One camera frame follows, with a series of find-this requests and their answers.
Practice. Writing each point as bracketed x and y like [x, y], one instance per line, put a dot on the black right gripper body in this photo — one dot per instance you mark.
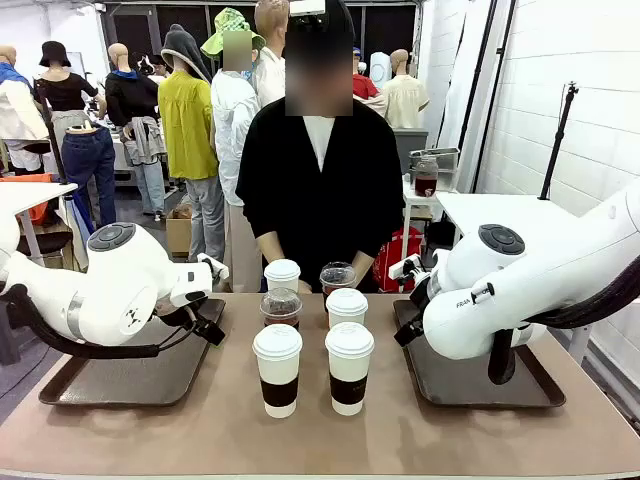
[421, 292]

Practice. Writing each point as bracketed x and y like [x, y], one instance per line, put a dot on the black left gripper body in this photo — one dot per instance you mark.
[167, 307]

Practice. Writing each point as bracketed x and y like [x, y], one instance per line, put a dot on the white paper cup black sleeve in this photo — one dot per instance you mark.
[346, 306]
[277, 367]
[349, 365]
[282, 274]

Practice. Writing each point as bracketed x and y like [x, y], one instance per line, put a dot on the clear plastic iced coffee cup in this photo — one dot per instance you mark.
[281, 306]
[338, 276]

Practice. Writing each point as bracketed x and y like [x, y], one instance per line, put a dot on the person's left forearm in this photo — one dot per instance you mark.
[362, 265]

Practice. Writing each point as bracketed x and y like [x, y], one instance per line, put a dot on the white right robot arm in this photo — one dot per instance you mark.
[480, 300]

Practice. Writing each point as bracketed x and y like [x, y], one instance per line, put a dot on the person's right forearm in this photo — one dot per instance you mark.
[270, 247]

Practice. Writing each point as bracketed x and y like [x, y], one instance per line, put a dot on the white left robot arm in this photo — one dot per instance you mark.
[115, 280]

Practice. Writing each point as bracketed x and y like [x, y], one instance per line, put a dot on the dark brown plastic tray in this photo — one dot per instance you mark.
[450, 385]
[125, 380]

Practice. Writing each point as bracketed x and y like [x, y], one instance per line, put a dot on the person's right hand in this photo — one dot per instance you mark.
[305, 287]

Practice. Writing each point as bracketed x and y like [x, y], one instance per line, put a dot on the red shopping bag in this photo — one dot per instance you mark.
[397, 255]

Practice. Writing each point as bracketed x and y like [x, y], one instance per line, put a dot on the cardboard box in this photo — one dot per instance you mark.
[179, 232]

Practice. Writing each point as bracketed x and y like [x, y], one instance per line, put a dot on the glass jar of dark liquid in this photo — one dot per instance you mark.
[426, 180]

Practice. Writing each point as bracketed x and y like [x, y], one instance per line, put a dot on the person in black cardigan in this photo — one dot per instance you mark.
[320, 210]

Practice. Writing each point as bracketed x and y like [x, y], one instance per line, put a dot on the mannequin torso in blue jeans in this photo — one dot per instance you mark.
[87, 160]

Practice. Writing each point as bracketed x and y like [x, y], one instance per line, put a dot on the white work table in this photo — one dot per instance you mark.
[35, 192]

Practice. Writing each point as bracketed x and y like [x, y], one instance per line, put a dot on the mannequin in yellow shirt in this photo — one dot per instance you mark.
[187, 130]

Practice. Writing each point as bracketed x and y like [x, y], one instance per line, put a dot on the figure with green bucket hat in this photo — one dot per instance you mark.
[232, 125]

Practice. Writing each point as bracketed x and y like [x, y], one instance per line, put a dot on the mannequin in cream shirt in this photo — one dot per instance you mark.
[404, 97]

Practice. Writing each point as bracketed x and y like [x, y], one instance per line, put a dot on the black tripod pole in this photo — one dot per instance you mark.
[556, 145]

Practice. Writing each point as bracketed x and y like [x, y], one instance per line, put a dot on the mannequin in black sweater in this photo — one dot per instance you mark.
[127, 100]

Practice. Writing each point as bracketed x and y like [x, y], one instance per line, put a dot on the figure in red shirt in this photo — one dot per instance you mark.
[364, 87]

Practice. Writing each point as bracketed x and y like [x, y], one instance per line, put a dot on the white cylindrical appliance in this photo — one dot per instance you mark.
[381, 67]

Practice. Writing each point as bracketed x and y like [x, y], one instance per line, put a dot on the mannequin with black hat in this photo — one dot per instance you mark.
[62, 90]

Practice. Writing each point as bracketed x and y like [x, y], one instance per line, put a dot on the mannequin with blue vest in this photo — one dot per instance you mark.
[17, 110]

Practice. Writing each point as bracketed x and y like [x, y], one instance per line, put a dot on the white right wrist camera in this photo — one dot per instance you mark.
[402, 269]

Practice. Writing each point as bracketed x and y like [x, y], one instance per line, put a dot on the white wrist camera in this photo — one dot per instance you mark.
[214, 265]
[402, 269]

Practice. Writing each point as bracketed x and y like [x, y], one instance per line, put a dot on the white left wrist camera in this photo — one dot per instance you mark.
[214, 265]

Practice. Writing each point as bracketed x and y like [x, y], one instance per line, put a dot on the white head-mounted camera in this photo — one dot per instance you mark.
[306, 6]

